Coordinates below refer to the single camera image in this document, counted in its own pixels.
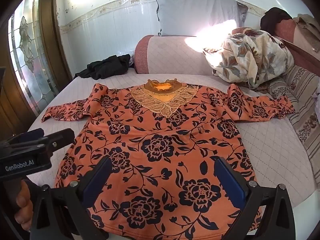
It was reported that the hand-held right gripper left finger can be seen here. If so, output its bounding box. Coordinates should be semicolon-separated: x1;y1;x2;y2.
29;156;113;240

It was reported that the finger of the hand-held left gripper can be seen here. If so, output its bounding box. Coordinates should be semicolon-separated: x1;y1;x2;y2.
5;128;45;144
37;129;75;153

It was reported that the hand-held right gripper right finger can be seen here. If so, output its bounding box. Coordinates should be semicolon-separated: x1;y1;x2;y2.
214;157;297;240

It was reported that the orange floral blouse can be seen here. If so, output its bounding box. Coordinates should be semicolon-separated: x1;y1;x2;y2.
41;79;295;240

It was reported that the dark clothes pile on right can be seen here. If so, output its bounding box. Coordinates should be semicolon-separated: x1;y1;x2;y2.
274;19;320;68

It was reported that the person's left hand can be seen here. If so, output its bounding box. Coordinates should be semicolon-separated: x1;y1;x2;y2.
14;180;33;232

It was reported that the wooden stained glass door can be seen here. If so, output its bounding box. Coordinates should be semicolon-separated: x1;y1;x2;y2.
0;0;75;140

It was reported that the black garment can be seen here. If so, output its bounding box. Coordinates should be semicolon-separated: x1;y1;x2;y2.
74;54;132;80

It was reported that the cream floral quilt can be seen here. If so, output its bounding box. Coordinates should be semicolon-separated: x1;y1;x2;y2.
202;27;295;90

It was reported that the pink quilted bolster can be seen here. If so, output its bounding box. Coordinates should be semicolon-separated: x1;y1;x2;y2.
134;34;215;77

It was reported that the dark brown cloth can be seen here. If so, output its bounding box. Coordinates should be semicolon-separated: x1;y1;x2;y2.
260;7;293;30

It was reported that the beige jacket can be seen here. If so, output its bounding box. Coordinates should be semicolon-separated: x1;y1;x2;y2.
292;14;320;63

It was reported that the grey pillow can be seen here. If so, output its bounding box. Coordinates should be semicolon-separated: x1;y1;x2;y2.
154;0;249;37

